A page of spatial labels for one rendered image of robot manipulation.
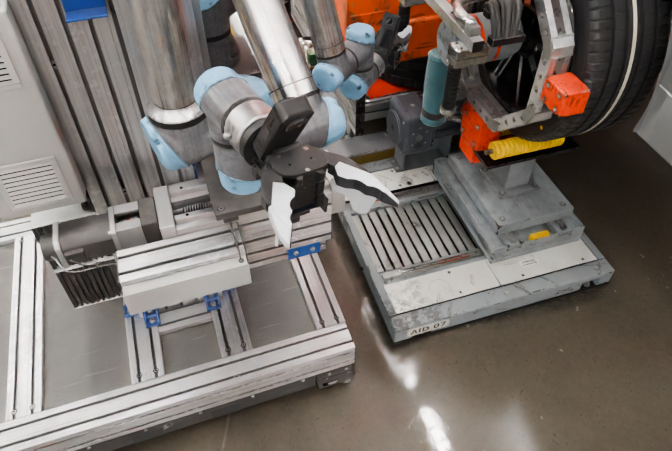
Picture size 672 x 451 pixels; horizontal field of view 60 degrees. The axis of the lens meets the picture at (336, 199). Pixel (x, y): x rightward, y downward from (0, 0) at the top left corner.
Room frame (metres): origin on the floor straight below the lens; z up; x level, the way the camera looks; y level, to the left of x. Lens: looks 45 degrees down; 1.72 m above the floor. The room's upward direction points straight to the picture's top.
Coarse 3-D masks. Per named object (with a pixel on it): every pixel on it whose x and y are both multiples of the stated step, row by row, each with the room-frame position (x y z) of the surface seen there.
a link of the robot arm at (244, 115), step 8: (240, 104) 0.64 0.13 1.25; (248, 104) 0.64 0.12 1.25; (256, 104) 0.64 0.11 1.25; (264, 104) 0.65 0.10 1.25; (232, 112) 0.63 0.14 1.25; (240, 112) 0.63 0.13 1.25; (248, 112) 0.62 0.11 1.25; (256, 112) 0.62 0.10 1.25; (264, 112) 0.62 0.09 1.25; (232, 120) 0.62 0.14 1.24; (240, 120) 0.61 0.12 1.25; (248, 120) 0.61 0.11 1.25; (256, 120) 0.61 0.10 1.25; (224, 128) 0.63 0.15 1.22; (232, 128) 0.61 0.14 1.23; (240, 128) 0.60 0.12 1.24; (224, 136) 0.61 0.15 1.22; (232, 136) 0.61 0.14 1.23; (240, 136) 0.60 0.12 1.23; (232, 144) 0.61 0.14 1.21
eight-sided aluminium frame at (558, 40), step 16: (544, 0) 1.35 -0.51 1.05; (560, 0) 1.36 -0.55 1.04; (544, 16) 1.33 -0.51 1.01; (560, 16) 1.34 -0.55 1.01; (544, 32) 1.32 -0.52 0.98; (560, 32) 1.33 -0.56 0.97; (544, 48) 1.30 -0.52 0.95; (560, 48) 1.27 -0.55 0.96; (544, 64) 1.28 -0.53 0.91; (560, 64) 1.29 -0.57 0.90; (464, 80) 1.63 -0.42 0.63; (480, 80) 1.64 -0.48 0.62; (544, 80) 1.27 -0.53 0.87; (464, 96) 1.60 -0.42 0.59; (480, 96) 1.59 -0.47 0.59; (480, 112) 1.50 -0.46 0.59; (496, 112) 1.49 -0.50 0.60; (528, 112) 1.29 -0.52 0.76; (544, 112) 1.27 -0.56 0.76; (496, 128) 1.40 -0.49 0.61; (512, 128) 1.41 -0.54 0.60
